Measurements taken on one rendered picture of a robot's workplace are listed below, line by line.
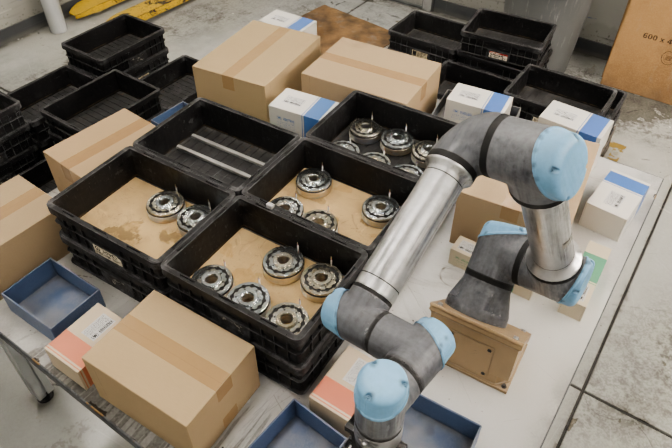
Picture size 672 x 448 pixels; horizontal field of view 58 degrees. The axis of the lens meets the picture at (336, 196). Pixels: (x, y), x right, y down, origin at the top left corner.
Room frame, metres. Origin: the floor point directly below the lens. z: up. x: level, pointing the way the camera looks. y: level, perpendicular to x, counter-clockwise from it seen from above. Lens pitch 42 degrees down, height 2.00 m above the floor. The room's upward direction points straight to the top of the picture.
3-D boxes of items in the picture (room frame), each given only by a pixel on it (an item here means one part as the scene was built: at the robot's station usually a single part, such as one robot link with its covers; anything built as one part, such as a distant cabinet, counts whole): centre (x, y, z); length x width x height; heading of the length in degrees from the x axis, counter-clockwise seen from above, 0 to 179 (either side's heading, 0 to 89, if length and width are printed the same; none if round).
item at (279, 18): (2.29, 0.19, 0.83); 0.20 x 0.12 x 0.09; 58
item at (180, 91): (2.50, 0.75, 0.31); 0.40 x 0.30 x 0.34; 145
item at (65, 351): (0.86, 0.59, 0.74); 0.16 x 0.12 x 0.07; 146
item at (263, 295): (0.90, 0.21, 0.86); 0.10 x 0.10 x 0.01
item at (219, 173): (1.43, 0.35, 0.87); 0.40 x 0.30 x 0.11; 58
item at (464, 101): (1.79, -0.49, 0.80); 0.20 x 0.12 x 0.09; 62
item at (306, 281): (0.97, 0.03, 0.86); 0.10 x 0.10 x 0.01
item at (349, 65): (1.89, -0.13, 0.80); 0.40 x 0.30 x 0.20; 61
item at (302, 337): (0.97, 0.17, 0.92); 0.40 x 0.30 x 0.02; 58
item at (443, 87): (2.45, -0.62, 0.31); 0.40 x 0.30 x 0.34; 55
